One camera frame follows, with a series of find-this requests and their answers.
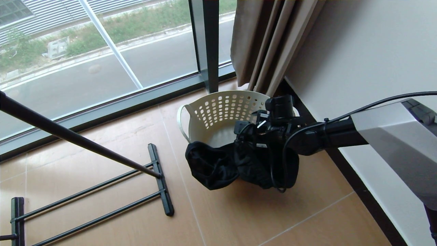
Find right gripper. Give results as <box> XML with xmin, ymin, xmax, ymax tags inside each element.
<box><xmin>236</xmin><ymin>131</ymin><xmax>274</xmax><ymax>158</ymax></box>

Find heap of clothes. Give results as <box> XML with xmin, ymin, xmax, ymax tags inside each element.
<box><xmin>185</xmin><ymin>141</ymin><xmax>300</xmax><ymax>191</ymax></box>

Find white laundry basket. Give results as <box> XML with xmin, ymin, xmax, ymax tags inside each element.
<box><xmin>177</xmin><ymin>90</ymin><xmax>301</xmax><ymax>151</ymax></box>

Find black clothes rack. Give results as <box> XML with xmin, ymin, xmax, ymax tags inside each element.
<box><xmin>0</xmin><ymin>91</ymin><xmax>175</xmax><ymax>246</ymax></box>

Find brown curtain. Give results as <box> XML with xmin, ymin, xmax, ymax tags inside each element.
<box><xmin>230</xmin><ymin>0</ymin><xmax>325</xmax><ymax>98</ymax></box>

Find window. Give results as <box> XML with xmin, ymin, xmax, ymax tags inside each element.
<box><xmin>0</xmin><ymin>0</ymin><xmax>237</xmax><ymax>163</ymax></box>

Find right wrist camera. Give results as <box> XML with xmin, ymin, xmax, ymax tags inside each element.
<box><xmin>234</xmin><ymin>120</ymin><xmax>253</xmax><ymax>136</ymax></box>

